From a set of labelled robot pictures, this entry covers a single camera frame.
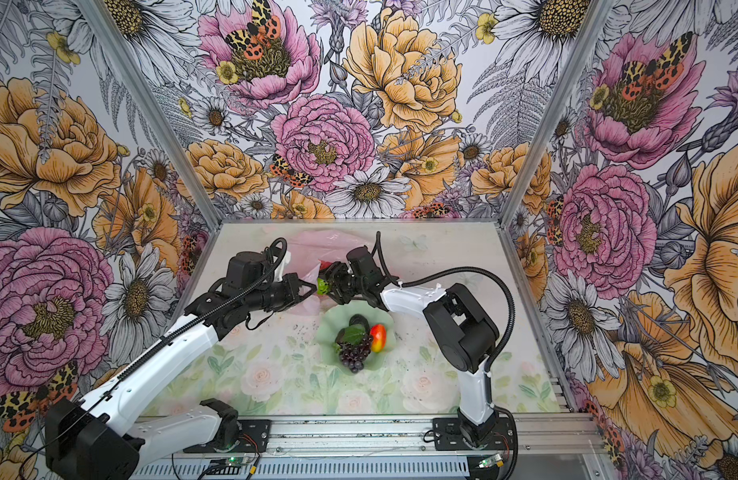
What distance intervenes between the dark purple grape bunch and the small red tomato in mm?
20

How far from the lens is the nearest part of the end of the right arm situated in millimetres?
723

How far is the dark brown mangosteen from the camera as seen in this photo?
0.86 metres

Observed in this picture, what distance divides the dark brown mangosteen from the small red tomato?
0.11ft

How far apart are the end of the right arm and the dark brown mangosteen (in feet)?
0.30

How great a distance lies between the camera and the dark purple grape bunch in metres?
0.79

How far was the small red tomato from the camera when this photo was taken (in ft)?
2.82

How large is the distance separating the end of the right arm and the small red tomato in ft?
0.39
